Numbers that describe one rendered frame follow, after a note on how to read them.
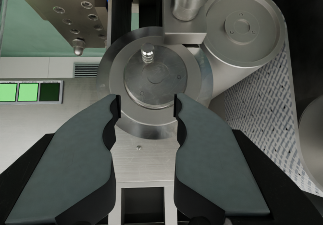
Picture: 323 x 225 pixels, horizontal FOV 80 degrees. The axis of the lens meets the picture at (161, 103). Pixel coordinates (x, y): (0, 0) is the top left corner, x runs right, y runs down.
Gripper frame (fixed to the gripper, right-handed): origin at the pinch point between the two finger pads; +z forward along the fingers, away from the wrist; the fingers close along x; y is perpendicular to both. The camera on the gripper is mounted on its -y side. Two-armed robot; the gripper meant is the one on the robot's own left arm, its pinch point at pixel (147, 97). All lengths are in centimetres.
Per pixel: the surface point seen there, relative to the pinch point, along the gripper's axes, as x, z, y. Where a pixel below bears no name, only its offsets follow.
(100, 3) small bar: -10.3, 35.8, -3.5
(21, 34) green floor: -163, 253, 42
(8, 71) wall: -216, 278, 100
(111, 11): -5.0, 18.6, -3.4
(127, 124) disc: -2.7, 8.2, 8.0
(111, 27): -5.0, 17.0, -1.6
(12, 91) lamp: -40, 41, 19
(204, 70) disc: 7.1, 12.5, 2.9
